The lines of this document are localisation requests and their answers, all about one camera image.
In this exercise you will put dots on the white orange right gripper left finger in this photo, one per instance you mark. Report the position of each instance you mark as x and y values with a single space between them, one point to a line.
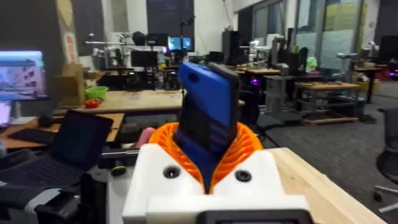
155 174

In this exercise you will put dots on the white orange right gripper right finger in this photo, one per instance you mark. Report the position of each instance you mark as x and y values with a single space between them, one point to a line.
252 183

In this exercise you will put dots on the blue electric screwdriver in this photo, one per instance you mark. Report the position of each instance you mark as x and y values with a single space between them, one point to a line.
208 105

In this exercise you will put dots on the red toy vegetable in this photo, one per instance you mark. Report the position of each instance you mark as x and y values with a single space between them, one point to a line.
92 103

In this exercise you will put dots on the long pale wooden desk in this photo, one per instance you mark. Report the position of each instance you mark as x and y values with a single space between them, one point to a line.
136 101

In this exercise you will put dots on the black laptop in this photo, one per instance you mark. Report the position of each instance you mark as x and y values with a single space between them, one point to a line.
74 143

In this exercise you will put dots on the green plastic tub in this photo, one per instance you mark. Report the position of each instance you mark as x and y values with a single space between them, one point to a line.
96 92

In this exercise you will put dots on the dark unlit monitor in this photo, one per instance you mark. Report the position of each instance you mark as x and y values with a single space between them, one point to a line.
144 58

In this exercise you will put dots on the cardboard box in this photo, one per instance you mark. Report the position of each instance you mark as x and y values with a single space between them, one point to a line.
73 84

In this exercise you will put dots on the wooden table with shelf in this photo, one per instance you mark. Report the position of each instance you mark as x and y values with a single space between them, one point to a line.
328 86

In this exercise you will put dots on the black keyboard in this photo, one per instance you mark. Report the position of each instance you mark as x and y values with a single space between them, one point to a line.
32 136

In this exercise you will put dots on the pair of blue lit monitors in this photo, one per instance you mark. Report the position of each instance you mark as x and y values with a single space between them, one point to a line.
181 43

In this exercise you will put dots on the brown wooden desk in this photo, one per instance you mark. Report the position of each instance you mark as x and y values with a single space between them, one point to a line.
18 137

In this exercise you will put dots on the grey office chair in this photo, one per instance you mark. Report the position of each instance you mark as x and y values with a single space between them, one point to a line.
388 140

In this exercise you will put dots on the lit computer monitor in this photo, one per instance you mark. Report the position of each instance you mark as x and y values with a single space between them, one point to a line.
21 75

